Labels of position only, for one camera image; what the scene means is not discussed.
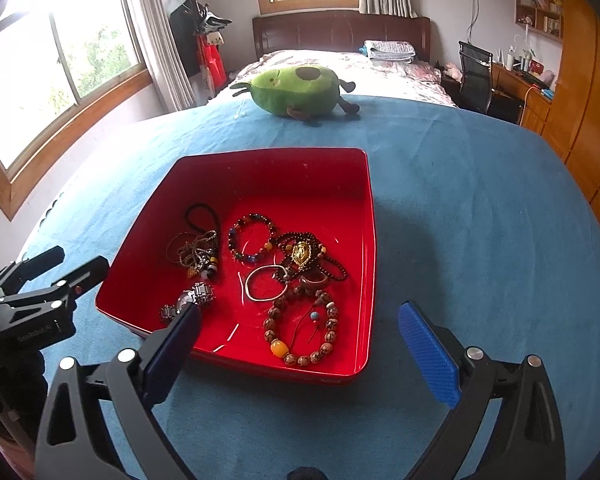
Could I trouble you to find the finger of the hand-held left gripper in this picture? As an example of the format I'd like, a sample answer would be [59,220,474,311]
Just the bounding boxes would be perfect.
[0,255,110,313]
[0,246,63,306]

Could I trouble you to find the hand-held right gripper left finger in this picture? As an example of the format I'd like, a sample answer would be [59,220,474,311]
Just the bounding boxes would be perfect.
[34,304,203,480]

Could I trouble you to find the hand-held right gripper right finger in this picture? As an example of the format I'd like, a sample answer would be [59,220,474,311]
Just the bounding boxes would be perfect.
[399,301,567,480]

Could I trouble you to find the silver wristwatch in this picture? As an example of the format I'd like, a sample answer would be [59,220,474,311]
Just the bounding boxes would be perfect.
[160,282,216,323]

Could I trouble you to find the black cord lanyard with charm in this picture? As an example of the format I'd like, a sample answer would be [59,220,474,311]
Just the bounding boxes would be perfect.
[182,202,223,281]

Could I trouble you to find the silver bangle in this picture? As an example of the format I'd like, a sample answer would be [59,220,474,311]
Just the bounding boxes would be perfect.
[245,264,291,303]

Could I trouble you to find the brown bead bracelet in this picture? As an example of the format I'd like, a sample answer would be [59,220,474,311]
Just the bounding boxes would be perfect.
[263,290,341,367]

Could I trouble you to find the silver chain necklace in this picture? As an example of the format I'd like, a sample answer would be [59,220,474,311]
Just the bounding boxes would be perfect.
[167,230,218,268]

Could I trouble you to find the colourful bead bracelet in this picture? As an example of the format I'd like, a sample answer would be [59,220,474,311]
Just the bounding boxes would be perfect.
[228,214,278,264]

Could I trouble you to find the brown ring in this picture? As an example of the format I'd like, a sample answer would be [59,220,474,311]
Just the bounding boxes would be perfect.
[300,272,331,292]

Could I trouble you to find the gold pendant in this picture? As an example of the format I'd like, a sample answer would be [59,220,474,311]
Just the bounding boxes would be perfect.
[292,241,315,268]

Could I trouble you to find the black bead necklace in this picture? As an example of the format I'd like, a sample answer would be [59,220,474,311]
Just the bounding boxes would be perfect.
[272,231,349,285]

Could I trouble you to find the red box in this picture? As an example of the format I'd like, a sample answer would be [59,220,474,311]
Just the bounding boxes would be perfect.
[95,147,378,386]

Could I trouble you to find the white sheer curtain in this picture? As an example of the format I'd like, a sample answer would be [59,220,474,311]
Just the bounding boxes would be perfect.
[130,0,197,113]

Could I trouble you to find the red bag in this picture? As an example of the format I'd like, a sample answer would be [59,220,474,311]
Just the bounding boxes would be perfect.
[196,42,228,98]

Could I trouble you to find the coat rack with clothes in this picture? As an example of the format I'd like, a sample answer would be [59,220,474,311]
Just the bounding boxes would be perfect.
[169,0,233,81]

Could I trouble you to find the wooden desk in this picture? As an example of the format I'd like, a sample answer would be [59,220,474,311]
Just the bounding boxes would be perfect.
[490,62,553,136]

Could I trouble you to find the green avocado plush toy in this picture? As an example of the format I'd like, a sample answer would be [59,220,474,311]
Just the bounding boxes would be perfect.
[230,66,361,123]

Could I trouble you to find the pink floral bed sheet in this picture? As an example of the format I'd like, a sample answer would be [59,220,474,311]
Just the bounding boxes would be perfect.
[207,49,458,108]

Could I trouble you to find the black office chair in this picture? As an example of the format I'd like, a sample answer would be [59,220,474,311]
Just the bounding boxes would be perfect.
[457,41,496,113]

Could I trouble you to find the folded grey blanket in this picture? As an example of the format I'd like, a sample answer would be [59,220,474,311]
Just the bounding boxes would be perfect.
[365,40,417,64]

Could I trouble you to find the wooden wardrobe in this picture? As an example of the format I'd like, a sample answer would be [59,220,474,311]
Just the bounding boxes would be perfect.
[540,0,600,251]

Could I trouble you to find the dark wooden headboard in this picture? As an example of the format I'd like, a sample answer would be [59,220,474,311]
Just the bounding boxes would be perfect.
[251,10,432,63]

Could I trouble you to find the large wooden frame window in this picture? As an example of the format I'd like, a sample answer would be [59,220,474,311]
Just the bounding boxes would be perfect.
[0,0,153,221]

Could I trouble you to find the wall bookshelf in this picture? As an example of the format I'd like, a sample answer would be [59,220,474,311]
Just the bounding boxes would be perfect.
[515,0,565,43]

